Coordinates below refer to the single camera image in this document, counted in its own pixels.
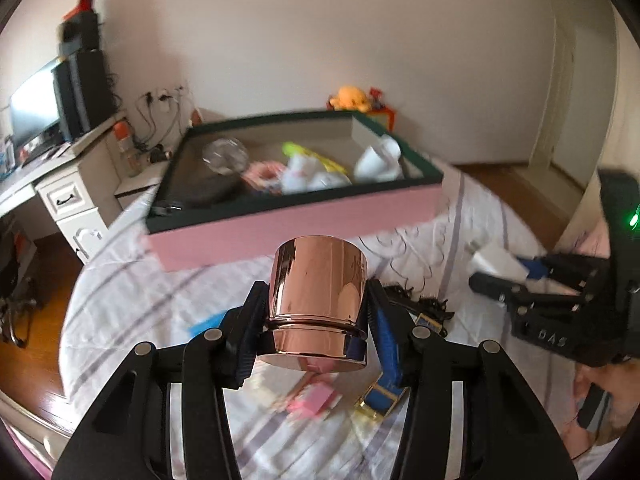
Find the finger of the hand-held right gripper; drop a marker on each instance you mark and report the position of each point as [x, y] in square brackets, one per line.
[535, 267]
[495, 287]

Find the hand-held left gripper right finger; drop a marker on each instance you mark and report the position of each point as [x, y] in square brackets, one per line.
[382, 340]

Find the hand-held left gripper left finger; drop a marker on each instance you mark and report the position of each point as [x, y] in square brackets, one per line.
[245, 342]

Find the white tube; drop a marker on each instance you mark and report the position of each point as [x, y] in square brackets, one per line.
[495, 260]

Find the blue and gold case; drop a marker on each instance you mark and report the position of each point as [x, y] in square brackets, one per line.
[377, 397]

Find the rose gold cup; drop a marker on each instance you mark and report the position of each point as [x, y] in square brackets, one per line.
[315, 285]

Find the pink eraser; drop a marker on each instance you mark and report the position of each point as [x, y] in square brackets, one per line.
[312, 401]

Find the pink box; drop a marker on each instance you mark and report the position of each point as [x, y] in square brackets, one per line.
[300, 225]

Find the pink patterned roll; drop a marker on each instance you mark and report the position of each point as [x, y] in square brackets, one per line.
[260, 176]

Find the glass bowl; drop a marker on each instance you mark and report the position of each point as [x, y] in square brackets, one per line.
[225, 156]

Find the yellow highlighter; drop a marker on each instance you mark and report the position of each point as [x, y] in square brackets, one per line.
[320, 157]

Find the person's right hand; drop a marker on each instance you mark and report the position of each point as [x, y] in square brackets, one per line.
[622, 395]

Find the pink blanket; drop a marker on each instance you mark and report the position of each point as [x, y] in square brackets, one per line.
[592, 242]

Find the cream wardrobe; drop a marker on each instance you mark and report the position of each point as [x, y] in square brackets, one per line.
[582, 210]

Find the white striped quilt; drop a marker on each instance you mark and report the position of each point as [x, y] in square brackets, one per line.
[150, 290]

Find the white door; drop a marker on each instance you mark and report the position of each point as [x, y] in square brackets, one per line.
[552, 100]

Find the red toy box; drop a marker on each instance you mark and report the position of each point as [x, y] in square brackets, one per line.
[385, 117]

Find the small black cylinder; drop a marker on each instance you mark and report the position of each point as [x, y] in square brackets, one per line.
[161, 153]

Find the white desk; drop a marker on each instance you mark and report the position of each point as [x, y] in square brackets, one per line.
[75, 200]

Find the red card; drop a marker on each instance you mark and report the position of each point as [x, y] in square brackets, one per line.
[376, 96]

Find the orange-capped clear bottle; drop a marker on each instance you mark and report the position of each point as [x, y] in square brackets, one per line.
[126, 147]

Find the torso anatomy model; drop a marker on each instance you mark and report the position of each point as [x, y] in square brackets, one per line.
[195, 117]

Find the yellow octopus plush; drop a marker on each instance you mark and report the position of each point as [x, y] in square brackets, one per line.
[350, 97]

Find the black office chair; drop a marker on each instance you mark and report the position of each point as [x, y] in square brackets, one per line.
[15, 270]

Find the black keyboard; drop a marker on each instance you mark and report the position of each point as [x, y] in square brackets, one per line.
[37, 152]

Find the black computer tower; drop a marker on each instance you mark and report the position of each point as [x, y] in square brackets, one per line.
[82, 95]

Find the black computer monitor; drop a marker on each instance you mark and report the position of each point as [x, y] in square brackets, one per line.
[32, 105]

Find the black speaker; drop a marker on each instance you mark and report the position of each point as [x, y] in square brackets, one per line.
[82, 32]

